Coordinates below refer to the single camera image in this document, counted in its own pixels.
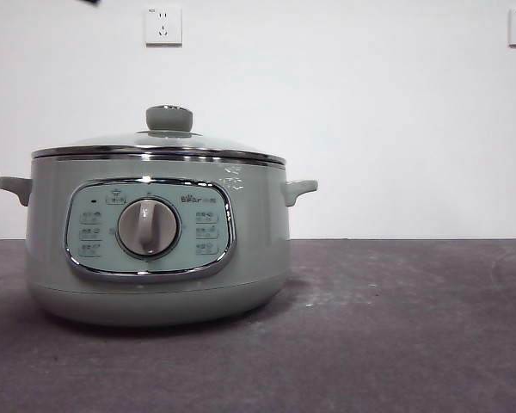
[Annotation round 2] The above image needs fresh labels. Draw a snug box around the pale green electric cooking pot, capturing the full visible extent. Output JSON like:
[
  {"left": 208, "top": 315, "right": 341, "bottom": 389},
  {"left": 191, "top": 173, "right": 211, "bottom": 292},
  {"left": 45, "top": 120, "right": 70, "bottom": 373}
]
[{"left": 0, "top": 157, "right": 319, "bottom": 327}]

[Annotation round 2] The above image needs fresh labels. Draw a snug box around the glass lid with green knob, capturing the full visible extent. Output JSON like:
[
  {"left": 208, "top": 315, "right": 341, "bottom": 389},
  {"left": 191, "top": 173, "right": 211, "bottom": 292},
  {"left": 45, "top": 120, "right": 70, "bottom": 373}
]
[{"left": 30, "top": 104, "right": 287, "bottom": 167}]

